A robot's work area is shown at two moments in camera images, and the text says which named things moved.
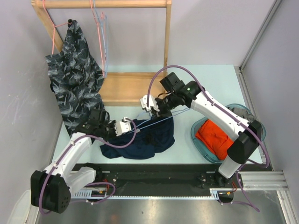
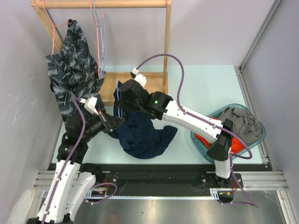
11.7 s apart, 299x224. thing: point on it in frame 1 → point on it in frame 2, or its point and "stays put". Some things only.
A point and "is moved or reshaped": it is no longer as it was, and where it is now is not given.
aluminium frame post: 238,69 stays put
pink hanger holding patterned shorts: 54,26 stays put
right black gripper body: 166,104 → 127,106
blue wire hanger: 157,123 → 117,89
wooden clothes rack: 119,88 stays put
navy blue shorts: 153,134 is moved or reshaped
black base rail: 159,180 stays put
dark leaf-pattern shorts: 76,80 stays put
